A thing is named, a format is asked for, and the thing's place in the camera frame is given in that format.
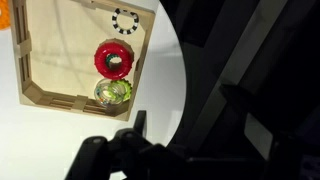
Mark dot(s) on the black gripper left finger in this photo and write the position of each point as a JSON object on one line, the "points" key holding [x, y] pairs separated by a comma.
{"points": [[133, 150]]}

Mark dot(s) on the orange toy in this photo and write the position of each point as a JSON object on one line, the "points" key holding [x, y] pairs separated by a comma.
{"points": [[2, 20]]}

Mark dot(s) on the light wooden slatted tray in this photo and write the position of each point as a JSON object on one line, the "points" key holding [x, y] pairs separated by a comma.
{"points": [[60, 50]]}

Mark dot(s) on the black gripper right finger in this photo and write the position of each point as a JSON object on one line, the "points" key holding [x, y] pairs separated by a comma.
{"points": [[246, 106]]}

